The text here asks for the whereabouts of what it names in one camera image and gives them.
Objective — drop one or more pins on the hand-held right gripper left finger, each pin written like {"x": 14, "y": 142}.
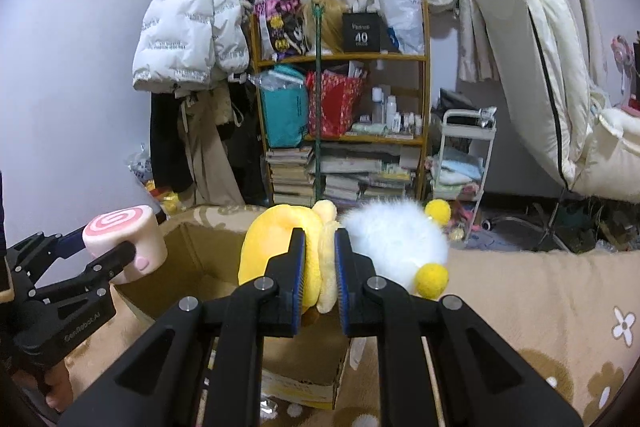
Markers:
{"x": 297, "y": 287}

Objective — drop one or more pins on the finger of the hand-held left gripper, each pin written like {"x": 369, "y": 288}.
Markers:
{"x": 112, "y": 259}
{"x": 47, "y": 244}

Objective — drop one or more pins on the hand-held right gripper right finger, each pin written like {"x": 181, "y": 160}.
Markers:
{"x": 341, "y": 287}

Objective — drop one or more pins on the pink swirl roll plush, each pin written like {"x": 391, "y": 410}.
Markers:
{"x": 125, "y": 223}

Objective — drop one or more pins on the yellow plush toy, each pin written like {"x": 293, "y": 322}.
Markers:
{"x": 270, "y": 232}

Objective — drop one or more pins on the white fluffy plush yellow pompoms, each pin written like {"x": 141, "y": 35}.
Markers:
{"x": 395, "y": 242}

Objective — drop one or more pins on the cardboard box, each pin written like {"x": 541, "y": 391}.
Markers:
{"x": 200, "y": 257}

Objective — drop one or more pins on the person's left hand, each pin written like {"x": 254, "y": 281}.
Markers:
{"x": 57, "y": 389}

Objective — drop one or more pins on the stack of books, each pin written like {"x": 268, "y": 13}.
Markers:
{"x": 350, "y": 177}

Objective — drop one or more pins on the black hanging garment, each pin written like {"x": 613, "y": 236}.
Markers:
{"x": 167, "y": 142}

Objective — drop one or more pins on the beige trousers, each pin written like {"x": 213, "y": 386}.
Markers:
{"x": 210, "y": 157}

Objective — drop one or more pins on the light blue folded cloth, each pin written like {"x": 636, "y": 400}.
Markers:
{"x": 455, "y": 167}

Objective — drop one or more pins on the teal bag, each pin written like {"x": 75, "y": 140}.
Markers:
{"x": 282, "y": 112}

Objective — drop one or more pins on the red patterned bag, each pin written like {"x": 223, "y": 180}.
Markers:
{"x": 335, "y": 107}

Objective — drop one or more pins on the group of white bottles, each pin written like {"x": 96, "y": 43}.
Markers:
{"x": 395, "y": 114}

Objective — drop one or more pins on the green pole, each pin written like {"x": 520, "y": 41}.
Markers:
{"x": 318, "y": 107}

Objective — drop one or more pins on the beige floral blanket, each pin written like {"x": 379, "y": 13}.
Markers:
{"x": 525, "y": 292}

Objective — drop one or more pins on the white trolley cart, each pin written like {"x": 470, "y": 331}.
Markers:
{"x": 487, "y": 157}

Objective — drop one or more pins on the wooden shelf unit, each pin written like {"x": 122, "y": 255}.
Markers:
{"x": 425, "y": 107}

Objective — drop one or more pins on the white puffer jacket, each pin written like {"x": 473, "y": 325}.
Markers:
{"x": 190, "y": 22}

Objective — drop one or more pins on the black box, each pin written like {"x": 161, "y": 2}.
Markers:
{"x": 361, "y": 32}

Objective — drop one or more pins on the blond wig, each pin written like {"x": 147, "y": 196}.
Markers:
{"x": 332, "y": 24}

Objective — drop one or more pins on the colourful patterned bag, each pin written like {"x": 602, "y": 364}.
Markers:
{"x": 277, "y": 19}

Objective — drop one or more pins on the clear plastic bag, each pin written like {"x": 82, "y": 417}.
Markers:
{"x": 402, "y": 12}

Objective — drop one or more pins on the cream recliner chair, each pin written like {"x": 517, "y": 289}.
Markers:
{"x": 535, "y": 57}

